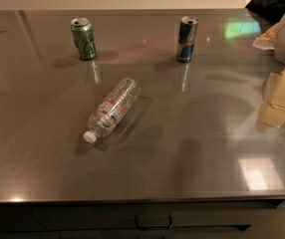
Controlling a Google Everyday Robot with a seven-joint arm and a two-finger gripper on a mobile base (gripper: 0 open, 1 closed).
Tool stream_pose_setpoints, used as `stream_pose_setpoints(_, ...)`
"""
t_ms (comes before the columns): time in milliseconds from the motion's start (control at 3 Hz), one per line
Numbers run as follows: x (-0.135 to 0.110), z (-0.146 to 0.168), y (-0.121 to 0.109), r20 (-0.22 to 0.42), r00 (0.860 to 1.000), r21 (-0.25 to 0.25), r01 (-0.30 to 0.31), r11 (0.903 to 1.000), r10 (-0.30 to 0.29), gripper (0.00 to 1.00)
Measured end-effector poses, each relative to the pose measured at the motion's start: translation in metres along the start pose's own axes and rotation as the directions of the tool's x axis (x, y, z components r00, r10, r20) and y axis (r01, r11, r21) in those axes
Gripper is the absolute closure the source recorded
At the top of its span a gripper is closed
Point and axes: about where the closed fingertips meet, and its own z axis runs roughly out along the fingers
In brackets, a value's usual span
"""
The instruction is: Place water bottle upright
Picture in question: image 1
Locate green soda can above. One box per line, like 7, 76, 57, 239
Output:
71, 18, 96, 60

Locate black drawer handle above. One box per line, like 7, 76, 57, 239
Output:
135, 213, 172, 231

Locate blue energy drink can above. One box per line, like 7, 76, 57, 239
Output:
176, 16, 198, 63

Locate clear plastic water bottle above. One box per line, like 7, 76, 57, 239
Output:
84, 78, 141, 143

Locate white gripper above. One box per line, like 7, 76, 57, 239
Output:
253, 14, 285, 128

